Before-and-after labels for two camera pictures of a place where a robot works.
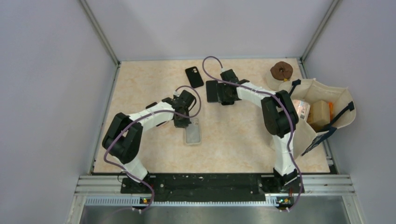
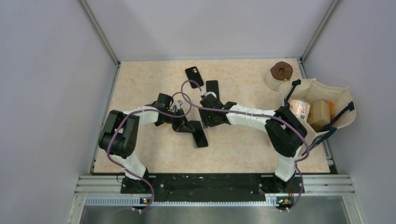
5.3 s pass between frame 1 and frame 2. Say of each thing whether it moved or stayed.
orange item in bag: stayed
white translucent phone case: moved
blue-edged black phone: stayed
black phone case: stayed
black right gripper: moved
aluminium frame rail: stayed
